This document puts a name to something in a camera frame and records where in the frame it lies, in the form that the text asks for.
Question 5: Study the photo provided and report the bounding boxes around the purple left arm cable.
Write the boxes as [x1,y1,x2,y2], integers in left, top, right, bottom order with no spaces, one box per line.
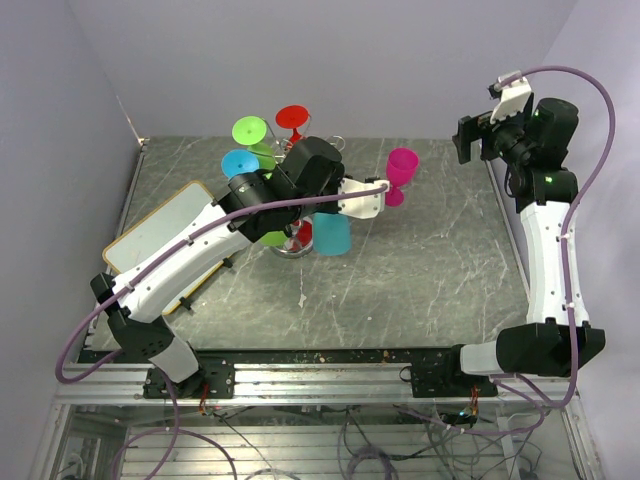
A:
[53,182,390,480]

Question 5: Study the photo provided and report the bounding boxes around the teal plastic wine glass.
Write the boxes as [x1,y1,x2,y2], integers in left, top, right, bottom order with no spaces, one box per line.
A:
[312,212,352,256]

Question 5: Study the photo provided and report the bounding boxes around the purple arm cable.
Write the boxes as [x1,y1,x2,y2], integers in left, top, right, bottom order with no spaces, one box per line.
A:
[53,182,390,480]
[499,64,616,436]

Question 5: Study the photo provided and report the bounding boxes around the red plastic wine glass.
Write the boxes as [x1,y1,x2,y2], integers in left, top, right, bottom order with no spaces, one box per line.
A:
[275,104,311,146]

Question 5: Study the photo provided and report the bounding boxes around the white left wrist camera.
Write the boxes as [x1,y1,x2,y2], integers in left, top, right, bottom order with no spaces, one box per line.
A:
[337,178,391,220]

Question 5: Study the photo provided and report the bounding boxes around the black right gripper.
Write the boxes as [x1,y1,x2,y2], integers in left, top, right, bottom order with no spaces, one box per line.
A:
[453,100,533,168]

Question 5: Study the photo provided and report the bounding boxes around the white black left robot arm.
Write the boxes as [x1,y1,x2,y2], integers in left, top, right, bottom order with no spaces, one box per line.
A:
[90,136,346,397]

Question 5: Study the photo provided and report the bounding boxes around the pink plastic wine glass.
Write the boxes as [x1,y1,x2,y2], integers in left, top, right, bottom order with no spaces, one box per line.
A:
[385,147,420,207]

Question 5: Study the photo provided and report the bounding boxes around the light green wine glass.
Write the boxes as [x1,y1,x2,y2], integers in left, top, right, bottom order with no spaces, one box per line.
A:
[232,115,276,170]

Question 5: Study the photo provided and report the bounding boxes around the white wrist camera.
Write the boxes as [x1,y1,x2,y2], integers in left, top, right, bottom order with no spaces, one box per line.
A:
[337,178,391,220]
[490,71,533,124]

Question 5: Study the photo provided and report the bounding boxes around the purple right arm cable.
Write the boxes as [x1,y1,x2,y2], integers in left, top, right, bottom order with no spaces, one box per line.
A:
[499,64,616,436]

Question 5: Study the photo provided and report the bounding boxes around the green plastic wine glass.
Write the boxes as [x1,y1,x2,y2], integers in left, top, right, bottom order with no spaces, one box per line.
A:
[259,231,288,247]

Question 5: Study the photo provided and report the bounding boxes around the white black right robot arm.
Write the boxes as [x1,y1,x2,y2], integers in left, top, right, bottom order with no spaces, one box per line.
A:
[440,98,606,396]

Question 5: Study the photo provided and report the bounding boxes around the blue plastic wine glass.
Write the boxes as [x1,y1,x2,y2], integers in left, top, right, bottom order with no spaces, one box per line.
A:
[221,149,260,179]

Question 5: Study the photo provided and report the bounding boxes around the aluminium rail frame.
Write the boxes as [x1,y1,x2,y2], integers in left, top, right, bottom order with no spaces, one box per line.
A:
[54,299,586,480]

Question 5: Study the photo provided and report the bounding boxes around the white board yellow frame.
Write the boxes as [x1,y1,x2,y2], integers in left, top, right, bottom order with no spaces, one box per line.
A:
[106,182,249,323]

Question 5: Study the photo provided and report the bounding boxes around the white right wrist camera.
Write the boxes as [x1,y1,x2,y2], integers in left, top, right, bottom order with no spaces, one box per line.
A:
[490,71,533,124]

